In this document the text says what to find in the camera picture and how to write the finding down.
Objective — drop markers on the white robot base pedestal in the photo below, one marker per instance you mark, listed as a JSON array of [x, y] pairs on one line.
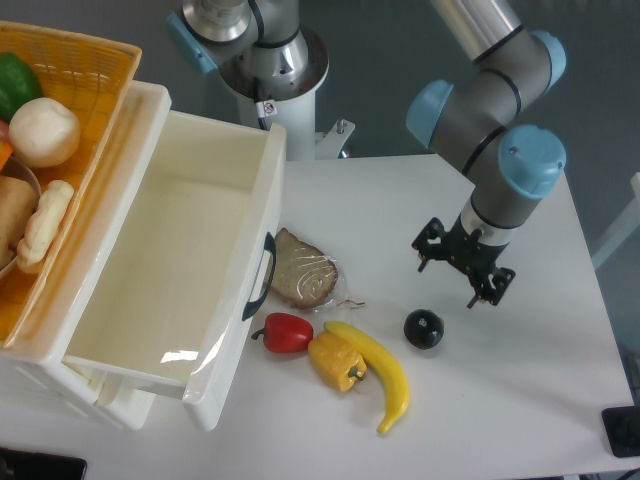
[[269, 61]]

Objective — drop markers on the black device bottom left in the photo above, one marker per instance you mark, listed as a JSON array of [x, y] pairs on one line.
[[23, 465]]

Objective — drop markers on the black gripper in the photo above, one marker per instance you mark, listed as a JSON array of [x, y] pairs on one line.
[[467, 254]]

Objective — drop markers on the wrapped brown bread slice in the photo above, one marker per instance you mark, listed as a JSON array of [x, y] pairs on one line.
[[305, 278]]

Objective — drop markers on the yellow bell pepper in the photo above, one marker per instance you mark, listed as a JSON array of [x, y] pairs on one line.
[[336, 361]]

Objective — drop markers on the red bell pepper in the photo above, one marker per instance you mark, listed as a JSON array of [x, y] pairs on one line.
[[285, 333]]

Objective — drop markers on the round white bun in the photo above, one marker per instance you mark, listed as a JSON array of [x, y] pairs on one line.
[[44, 133]]

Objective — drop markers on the orange carrot piece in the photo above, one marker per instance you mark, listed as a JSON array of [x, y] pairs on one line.
[[5, 153]]

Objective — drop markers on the white frame at right edge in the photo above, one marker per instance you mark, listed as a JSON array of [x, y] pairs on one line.
[[624, 225]]

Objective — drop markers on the brown bread loaf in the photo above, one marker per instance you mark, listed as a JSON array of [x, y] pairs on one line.
[[18, 202]]

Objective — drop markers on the black device at right edge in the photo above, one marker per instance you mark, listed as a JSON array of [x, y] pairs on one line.
[[622, 429]]

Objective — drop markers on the orange woven basket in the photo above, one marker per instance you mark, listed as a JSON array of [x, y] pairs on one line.
[[90, 76]]

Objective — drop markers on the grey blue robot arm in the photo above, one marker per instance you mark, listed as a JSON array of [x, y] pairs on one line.
[[512, 168]]

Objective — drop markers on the dark purple mangosteen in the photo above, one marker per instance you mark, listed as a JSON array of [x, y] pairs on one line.
[[424, 329]]

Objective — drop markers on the white plastic drawer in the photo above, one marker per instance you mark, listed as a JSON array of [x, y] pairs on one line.
[[191, 266]]

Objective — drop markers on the yellow banana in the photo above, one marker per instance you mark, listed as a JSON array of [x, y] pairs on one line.
[[385, 365]]

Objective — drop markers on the pale twisted bread roll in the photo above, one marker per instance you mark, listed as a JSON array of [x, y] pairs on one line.
[[42, 226]]

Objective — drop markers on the white plastic drawer cabinet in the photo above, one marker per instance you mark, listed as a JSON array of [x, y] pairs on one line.
[[35, 373]]

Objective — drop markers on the green bell pepper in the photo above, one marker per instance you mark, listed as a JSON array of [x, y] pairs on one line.
[[19, 85]]

